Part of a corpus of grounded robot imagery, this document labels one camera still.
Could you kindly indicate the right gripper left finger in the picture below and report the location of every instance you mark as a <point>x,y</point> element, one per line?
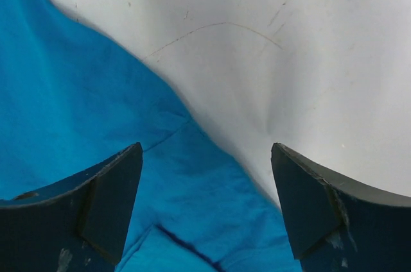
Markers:
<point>79,223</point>

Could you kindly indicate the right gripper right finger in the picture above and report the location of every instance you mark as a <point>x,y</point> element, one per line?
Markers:
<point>335,223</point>

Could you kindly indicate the blue t shirt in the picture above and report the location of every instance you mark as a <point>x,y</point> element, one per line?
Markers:
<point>70,97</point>

